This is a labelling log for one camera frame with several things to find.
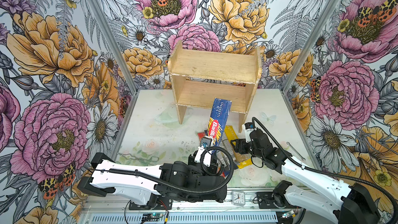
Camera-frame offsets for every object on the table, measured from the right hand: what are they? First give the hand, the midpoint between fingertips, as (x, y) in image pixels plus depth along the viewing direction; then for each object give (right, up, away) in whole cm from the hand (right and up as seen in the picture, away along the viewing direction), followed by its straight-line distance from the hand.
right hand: (237, 146), depth 82 cm
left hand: (-15, +3, -21) cm, 27 cm away
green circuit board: (-40, -28, -11) cm, 50 cm away
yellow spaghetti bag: (+3, -8, +2) cm, 9 cm away
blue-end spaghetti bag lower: (-4, -1, +5) cm, 7 cm away
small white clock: (-1, -22, -8) cm, 24 cm away
